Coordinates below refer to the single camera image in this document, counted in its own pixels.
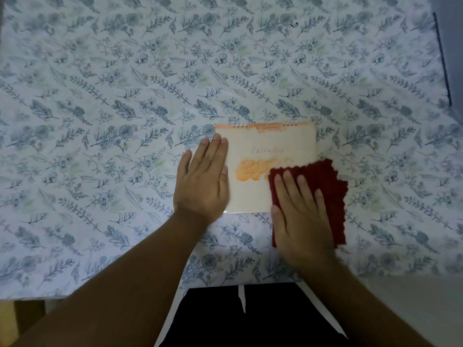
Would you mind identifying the person's left hand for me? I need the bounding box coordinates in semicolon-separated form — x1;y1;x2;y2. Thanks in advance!
173;133;231;224

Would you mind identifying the person's right hand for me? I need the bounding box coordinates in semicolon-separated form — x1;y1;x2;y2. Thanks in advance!
271;170;335;273

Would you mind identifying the dark red cleaning cloth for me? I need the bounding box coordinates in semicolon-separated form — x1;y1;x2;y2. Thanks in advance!
268;158;349;249

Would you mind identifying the white orange spiral desk calendar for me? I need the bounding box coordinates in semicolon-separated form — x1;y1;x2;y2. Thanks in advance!
214;121;318;214

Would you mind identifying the person's left forearm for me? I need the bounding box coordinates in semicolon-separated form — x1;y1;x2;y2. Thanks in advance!
10;209;212;347

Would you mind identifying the person's right forearm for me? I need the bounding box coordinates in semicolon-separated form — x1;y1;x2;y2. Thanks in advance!
298;260;436;347

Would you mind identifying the white blue floral tablecloth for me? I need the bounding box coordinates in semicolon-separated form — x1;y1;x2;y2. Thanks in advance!
0;0;463;301

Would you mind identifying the person's black clothing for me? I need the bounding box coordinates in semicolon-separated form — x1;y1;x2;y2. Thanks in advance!
158;282;363;347

